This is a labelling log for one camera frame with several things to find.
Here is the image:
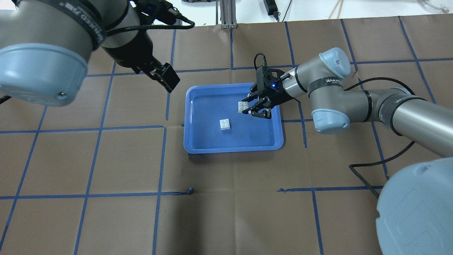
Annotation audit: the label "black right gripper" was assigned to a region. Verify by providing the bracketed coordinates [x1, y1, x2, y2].
[242, 83, 294, 119]

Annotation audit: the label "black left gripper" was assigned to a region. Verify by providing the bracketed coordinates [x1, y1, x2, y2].
[140, 58, 180, 93]

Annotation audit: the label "white block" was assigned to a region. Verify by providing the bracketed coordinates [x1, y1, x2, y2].
[238, 101, 249, 113]
[219, 118, 231, 131]

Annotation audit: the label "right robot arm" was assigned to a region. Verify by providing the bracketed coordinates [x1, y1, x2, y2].
[239, 48, 453, 255]

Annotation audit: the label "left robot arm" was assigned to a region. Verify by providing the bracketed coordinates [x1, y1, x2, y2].
[1, 0, 180, 107]

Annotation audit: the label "blue plastic tray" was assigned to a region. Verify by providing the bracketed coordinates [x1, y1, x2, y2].
[183, 83, 284, 154]

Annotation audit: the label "black power adapter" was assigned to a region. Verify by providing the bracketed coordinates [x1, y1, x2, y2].
[263, 0, 279, 17]

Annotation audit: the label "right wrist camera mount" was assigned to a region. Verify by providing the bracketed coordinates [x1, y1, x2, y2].
[256, 66, 285, 96]

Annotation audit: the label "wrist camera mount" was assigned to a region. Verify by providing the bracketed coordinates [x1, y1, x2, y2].
[256, 66, 285, 96]
[132, 0, 195, 29]

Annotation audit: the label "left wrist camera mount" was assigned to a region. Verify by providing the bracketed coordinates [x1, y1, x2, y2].
[132, 0, 195, 29]

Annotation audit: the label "aluminium frame post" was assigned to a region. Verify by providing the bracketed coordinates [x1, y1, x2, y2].
[216, 0, 238, 29]

